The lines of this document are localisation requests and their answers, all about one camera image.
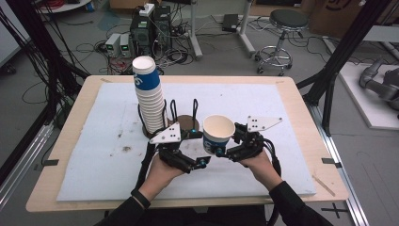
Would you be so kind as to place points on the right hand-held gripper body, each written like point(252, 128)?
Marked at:
point(254, 144)

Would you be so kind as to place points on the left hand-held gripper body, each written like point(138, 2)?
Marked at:
point(167, 136)

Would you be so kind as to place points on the brown cup holder rack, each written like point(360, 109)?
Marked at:
point(185, 121)

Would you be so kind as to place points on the single blue white cup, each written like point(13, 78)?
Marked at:
point(216, 138)

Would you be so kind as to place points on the stack of white paper cups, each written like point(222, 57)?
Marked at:
point(150, 100)

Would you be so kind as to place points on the person's right hand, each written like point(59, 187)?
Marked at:
point(260, 169)

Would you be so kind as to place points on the person's left hand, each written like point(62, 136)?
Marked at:
point(160, 179)

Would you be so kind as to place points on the person's lap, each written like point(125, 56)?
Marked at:
point(204, 218)

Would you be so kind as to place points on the black wristband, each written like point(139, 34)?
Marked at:
point(140, 198)

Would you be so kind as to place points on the black tape strip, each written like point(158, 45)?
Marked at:
point(50, 162)
point(331, 162)

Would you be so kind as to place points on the thin wooden stick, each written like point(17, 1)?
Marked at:
point(323, 185)

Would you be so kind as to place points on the grey power supply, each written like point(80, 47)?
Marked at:
point(125, 45)
point(113, 44)

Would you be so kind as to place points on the white desk leg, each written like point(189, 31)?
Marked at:
point(195, 31)
point(246, 31)

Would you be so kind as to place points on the black computer tower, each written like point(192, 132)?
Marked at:
point(163, 25)
point(141, 36)

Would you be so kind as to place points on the black box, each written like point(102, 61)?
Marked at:
point(230, 22)

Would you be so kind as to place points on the black round stool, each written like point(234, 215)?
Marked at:
point(287, 22)

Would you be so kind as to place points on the white platform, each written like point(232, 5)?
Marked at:
point(370, 113)

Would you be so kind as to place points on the white power strip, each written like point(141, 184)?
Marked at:
point(146, 9)

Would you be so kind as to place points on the cardboard box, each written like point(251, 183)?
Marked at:
point(332, 15)

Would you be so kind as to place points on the round white table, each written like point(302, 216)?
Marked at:
point(62, 6)

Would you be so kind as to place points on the aluminium rail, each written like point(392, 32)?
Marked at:
point(22, 163)
point(342, 175)

